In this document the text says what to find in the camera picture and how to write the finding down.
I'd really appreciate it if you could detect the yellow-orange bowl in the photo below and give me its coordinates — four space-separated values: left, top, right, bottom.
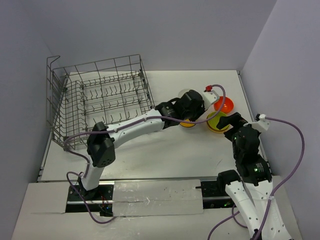
179 119 196 128

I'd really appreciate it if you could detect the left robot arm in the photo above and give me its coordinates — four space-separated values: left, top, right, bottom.
78 90 207 200

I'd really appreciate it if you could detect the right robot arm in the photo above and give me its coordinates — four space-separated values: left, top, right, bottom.
217 112 292 240

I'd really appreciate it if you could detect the white patterned bowl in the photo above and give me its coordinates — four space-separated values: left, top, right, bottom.
178 89 190 103

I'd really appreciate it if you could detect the red-orange bowl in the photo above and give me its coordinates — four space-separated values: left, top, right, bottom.
213 96 234 114

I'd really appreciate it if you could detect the silver taped cover plate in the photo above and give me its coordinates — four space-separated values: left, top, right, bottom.
112 179 204 217

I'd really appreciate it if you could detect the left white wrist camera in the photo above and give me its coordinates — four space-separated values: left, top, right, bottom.
201 85 220 108

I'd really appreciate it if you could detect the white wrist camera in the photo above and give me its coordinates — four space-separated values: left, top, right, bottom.
201 85 220 108
243 113 270 133

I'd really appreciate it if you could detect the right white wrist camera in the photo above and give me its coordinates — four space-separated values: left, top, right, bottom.
243 113 270 133

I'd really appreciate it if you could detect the grey wire dish rack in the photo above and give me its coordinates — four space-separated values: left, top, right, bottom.
46 54 155 147

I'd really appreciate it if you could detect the black mounting rail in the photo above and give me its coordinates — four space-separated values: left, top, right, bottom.
65 178 234 217

